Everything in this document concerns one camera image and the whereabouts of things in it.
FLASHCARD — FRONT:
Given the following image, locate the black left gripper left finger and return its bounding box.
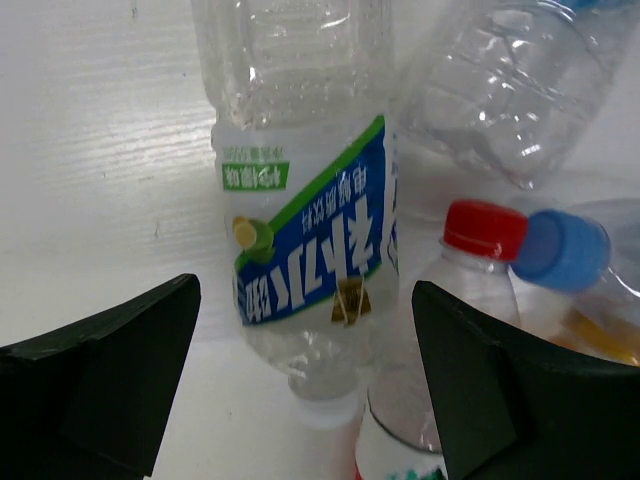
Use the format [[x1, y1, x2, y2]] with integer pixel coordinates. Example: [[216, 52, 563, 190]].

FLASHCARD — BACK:
[[1, 274, 201, 479]]

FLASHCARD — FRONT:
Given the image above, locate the small orange juice bottle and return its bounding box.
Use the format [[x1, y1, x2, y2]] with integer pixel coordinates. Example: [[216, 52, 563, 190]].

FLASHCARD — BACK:
[[548, 295, 639, 367]]

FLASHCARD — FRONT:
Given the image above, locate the clear bottle green blue label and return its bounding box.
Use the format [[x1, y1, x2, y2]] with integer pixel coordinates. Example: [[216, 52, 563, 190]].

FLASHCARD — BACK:
[[192, 1, 399, 430]]

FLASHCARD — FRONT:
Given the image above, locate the clear bottle blue cap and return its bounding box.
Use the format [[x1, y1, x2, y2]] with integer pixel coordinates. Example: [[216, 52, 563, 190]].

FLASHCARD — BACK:
[[512, 198, 639, 361]]

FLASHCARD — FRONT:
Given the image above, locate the clear bottle red cap label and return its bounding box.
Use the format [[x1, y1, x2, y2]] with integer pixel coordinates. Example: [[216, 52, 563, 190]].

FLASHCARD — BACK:
[[354, 199, 527, 479]]

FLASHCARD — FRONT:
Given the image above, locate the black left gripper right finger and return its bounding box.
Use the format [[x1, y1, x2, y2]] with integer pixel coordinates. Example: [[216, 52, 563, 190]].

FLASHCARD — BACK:
[[412, 281, 639, 480]]

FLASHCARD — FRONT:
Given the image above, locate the clear bottle blue Aqua label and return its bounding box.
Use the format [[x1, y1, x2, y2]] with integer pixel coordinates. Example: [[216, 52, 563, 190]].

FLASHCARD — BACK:
[[397, 1, 639, 190]]

